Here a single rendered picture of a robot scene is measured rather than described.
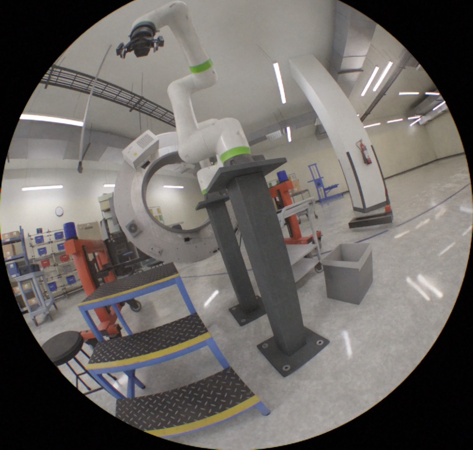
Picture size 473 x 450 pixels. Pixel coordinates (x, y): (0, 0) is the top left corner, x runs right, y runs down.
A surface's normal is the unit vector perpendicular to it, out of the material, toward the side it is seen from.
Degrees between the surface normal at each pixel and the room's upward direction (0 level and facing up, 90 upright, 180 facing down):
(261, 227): 90
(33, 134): 90
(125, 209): 90
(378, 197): 90
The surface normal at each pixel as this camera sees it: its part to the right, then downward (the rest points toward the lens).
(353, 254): -0.86, 0.27
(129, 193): 0.46, -0.15
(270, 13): 0.30, 0.95
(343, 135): -0.36, 0.11
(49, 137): 0.88, -0.29
